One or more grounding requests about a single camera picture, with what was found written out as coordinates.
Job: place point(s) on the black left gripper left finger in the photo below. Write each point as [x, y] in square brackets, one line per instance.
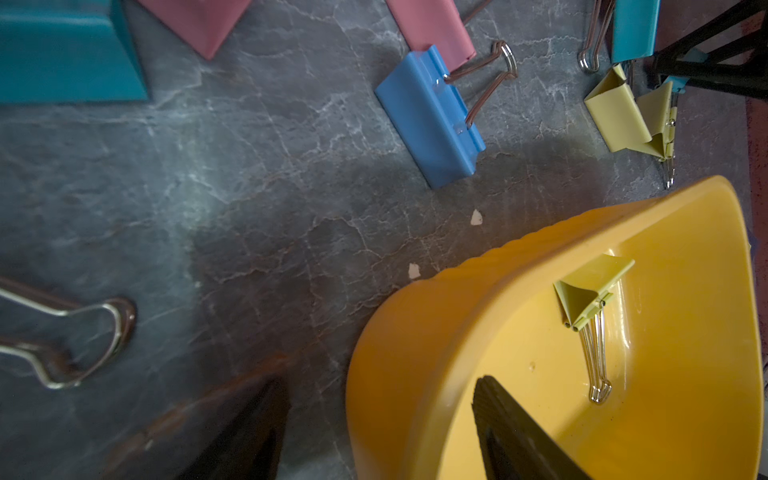
[250, 446]

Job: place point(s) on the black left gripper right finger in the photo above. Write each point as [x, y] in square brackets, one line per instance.
[513, 445]

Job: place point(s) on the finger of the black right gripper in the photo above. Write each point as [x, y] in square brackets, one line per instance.
[738, 67]

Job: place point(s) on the teal binder clip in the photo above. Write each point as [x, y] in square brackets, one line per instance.
[634, 31]
[68, 51]
[86, 338]

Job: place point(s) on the yellow binder clip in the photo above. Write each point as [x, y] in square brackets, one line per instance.
[615, 112]
[659, 111]
[584, 295]

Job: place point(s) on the yellow plastic storage box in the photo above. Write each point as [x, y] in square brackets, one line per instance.
[622, 343]

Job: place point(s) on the pink binder clip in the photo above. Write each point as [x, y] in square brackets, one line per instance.
[427, 23]
[203, 24]

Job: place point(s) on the blue binder clip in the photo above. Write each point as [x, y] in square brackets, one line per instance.
[430, 115]

